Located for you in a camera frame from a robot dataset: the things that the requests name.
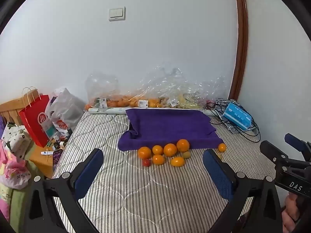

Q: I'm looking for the green bed sheet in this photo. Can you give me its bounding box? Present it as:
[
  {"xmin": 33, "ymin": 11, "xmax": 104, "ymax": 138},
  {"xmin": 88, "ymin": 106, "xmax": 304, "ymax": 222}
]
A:
[{"xmin": 0, "ymin": 160, "xmax": 37, "ymax": 224}]

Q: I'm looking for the white floral pillow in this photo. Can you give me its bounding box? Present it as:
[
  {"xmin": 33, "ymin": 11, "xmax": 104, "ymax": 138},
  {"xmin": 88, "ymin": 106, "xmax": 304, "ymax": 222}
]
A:
[{"xmin": 1, "ymin": 123, "xmax": 32, "ymax": 161}]

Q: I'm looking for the wooden headboard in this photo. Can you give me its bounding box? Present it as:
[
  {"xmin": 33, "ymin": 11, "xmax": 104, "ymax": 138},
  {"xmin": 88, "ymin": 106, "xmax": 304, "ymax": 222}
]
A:
[{"xmin": 0, "ymin": 90, "xmax": 40, "ymax": 124}]

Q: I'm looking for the black cable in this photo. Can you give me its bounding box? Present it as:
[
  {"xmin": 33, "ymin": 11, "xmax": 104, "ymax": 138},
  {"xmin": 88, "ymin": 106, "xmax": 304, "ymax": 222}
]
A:
[{"xmin": 206, "ymin": 102, "xmax": 261, "ymax": 143}]

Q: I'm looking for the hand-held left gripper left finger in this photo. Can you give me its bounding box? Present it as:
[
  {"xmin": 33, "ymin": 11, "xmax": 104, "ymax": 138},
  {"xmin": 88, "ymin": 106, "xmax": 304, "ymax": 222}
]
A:
[{"xmin": 23, "ymin": 148, "xmax": 104, "ymax": 233}]

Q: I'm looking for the clear bag of leafy mandarins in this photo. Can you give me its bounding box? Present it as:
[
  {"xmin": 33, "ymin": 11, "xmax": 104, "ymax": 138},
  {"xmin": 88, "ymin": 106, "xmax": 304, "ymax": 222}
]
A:
[{"xmin": 85, "ymin": 71, "xmax": 127, "ymax": 111}]

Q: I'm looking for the clear bag of yellow fruit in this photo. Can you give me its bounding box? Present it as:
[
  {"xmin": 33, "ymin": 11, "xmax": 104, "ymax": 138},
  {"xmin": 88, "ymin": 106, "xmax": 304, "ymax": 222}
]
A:
[{"xmin": 177, "ymin": 73, "xmax": 229, "ymax": 110}]

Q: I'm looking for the blue tissue box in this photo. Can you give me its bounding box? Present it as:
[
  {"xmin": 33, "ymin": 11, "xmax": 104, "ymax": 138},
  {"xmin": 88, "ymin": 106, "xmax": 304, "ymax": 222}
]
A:
[{"xmin": 223, "ymin": 102, "xmax": 253, "ymax": 130}]

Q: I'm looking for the clear bag of oranges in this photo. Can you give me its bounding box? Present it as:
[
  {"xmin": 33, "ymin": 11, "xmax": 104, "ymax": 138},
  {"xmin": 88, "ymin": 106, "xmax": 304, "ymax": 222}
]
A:
[{"xmin": 126, "ymin": 78, "xmax": 166, "ymax": 108}]

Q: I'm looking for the red paper bag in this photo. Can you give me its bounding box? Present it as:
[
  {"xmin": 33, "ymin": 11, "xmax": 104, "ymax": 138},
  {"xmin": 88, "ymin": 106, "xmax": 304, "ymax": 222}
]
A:
[{"xmin": 19, "ymin": 87, "xmax": 54, "ymax": 148}]

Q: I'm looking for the person's right hand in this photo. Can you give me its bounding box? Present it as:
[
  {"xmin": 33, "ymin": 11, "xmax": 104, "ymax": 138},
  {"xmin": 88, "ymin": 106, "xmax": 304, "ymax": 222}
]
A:
[{"xmin": 282, "ymin": 194, "xmax": 302, "ymax": 233}]

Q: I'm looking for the dark purple box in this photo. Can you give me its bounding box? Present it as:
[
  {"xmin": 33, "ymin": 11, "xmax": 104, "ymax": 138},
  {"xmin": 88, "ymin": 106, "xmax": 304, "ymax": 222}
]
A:
[{"xmin": 52, "ymin": 149, "xmax": 63, "ymax": 171}]

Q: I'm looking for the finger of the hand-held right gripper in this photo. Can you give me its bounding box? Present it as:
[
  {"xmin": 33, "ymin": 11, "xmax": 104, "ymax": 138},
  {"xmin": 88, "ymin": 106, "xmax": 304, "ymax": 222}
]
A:
[
  {"xmin": 259, "ymin": 140, "xmax": 295, "ymax": 168},
  {"xmin": 284, "ymin": 133, "xmax": 311, "ymax": 162}
]

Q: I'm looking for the pink printed blanket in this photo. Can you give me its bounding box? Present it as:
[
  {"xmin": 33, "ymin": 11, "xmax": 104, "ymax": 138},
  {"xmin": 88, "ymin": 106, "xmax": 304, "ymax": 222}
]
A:
[{"xmin": 0, "ymin": 141, "xmax": 32, "ymax": 190}]

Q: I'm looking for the purple towel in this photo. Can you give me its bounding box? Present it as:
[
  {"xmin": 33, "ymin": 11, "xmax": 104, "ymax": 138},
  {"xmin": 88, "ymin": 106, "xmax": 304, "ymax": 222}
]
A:
[{"xmin": 118, "ymin": 109, "xmax": 224, "ymax": 152}]

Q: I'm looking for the oval orange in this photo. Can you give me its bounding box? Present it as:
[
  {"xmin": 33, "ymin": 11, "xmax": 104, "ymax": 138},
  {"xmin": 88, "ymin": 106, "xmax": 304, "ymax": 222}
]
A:
[{"xmin": 170, "ymin": 157, "xmax": 185, "ymax": 167}]

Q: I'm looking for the clear bag of longans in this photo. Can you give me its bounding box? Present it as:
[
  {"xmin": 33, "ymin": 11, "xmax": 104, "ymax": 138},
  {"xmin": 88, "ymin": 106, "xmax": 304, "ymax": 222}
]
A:
[{"xmin": 163, "ymin": 95, "xmax": 181, "ymax": 108}]

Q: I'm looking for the wooden nightstand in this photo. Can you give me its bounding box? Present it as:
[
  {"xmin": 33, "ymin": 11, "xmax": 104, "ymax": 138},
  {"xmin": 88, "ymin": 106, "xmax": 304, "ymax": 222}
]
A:
[{"xmin": 29, "ymin": 131, "xmax": 73, "ymax": 179}]

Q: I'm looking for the white plastic bag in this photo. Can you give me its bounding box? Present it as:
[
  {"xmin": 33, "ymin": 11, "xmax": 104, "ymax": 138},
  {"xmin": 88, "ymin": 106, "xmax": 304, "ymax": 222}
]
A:
[{"xmin": 45, "ymin": 87, "xmax": 85, "ymax": 136}]

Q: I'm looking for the white light switch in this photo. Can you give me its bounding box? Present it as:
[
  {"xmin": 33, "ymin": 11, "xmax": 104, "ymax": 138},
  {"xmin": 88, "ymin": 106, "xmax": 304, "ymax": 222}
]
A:
[{"xmin": 108, "ymin": 7, "xmax": 126, "ymax": 21}]

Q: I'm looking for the large orange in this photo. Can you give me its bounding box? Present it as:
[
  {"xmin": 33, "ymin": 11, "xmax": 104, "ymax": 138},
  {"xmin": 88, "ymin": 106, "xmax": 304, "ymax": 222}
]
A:
[
  {"xmin": 163, "ymin": 143, "xmax": 177, "ymax": 157},
  {"xmin": 176, "ymin": 139, "xmax": 190, "ymax": 152},
  {"xmin": 137, "ymin": 146, "xmax": 152, "ymax": 159}
]

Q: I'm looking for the white paper roll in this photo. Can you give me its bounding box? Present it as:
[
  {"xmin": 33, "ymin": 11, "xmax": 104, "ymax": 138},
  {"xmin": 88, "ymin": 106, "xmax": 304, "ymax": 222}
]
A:
[{"xmin": 88, "ymin": 107, "xmax": 133, "ymax": 114}]

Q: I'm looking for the striped quilted mattress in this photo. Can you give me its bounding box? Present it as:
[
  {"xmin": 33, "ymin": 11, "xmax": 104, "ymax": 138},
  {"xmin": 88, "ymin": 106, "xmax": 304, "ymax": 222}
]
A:
[{"xmin": 52, "ymin": 110, "xmax": 277, "ymax": 233}]

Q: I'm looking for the brown wooden door frame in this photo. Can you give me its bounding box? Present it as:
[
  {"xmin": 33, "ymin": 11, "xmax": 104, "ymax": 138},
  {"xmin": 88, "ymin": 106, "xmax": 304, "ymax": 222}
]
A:
[{"xmin": 228, "ymin": 0, "xmax": 249, "ymax": 100}]

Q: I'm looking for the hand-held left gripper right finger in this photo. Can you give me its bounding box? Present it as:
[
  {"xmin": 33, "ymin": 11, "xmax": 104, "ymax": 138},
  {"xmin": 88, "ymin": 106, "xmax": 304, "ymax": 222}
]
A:
[{"xmin": 203, "ymin": 149, "xmax": 283, "ymax": 233}]

